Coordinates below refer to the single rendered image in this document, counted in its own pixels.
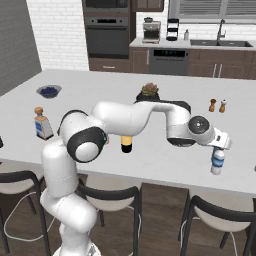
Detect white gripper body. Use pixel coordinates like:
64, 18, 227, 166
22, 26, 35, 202
209, 139, 233, 152

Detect white plastic bottle blue label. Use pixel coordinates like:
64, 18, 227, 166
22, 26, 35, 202
210, 148, 226, 176

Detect brown salt shaker white top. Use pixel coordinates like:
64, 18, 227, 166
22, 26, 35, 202
218, 99, 228, 114

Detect brown pepper shaker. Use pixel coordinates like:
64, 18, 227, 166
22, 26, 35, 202
208, 98, 217, 113

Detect black stool white seat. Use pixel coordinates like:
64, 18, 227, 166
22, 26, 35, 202
177, 194, 256, 256
0, 170, 52, 256
76, 182, 143, 256

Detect brown base cupboards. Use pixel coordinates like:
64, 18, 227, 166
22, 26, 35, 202
88, 46, 256, 81

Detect succulent in black pot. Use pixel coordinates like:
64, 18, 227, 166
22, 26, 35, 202
134, 82, 161, 104

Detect yellow bottle black base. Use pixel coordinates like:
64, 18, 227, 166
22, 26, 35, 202
120, 134, 133, 154

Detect grey dishwasher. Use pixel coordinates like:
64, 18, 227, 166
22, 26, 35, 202
148, 48, 190, 77

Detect dark sink basin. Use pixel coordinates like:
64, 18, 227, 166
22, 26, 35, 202
189, 39, 254, 48

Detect dark metal tap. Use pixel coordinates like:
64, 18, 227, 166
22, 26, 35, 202
216, 18, 227, 46

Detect black tiered stand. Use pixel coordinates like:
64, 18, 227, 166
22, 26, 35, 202
165, 17, 180, 42

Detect silver coffee machine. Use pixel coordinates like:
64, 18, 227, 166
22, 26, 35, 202
142, 16, 162, 45

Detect window with grey blinds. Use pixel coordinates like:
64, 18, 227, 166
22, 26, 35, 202
168, 0, 256, 24

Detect black built-in oven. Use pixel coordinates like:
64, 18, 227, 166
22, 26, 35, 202
83, 14, 131, 60

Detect glass bottle cork stopper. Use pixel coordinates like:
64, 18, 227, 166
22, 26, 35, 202
33, 106, 55, 141

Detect blue bowl of blueberries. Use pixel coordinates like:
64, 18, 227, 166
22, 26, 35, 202
35, 84, 63, 100

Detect black microwave oven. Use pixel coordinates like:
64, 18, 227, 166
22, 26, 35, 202
82, 0, 131, 14

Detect brown wall cupboard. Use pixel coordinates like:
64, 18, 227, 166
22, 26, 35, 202
131, 0, 165, 13

